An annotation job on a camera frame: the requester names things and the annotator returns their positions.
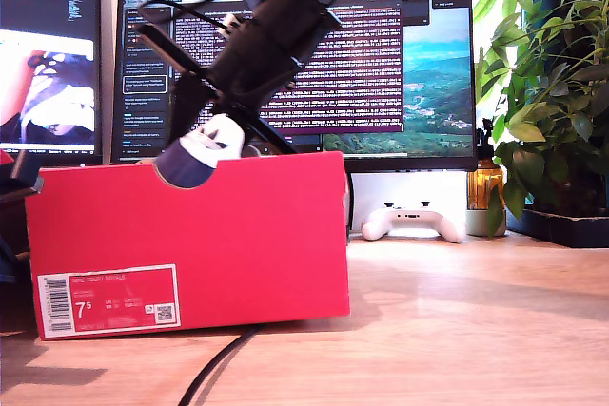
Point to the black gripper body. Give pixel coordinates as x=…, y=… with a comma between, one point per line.
x=257, y=63

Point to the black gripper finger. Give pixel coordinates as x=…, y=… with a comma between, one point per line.
x=33, y=187
x=190, y=106

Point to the blue suede sneaker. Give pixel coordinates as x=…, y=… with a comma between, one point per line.
x=190, y=168

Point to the red cardboard shoebox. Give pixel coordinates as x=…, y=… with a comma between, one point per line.
x=214, y=244

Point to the large black computer monitor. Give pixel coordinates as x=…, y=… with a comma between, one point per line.
x=428, y=92

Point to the white game controller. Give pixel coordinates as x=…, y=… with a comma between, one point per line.
x=409, y=220

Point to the amber pump bottle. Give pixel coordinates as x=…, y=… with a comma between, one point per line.
x=483, y=182

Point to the white ceramic pot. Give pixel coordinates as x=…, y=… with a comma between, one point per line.
x=476, y=223

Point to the dark green potted plant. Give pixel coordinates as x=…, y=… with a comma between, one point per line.
x=556, y=163

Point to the black plant tray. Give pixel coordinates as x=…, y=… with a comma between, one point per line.
x=547, y=227

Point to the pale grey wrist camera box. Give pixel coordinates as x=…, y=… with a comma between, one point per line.
x=230, y=23

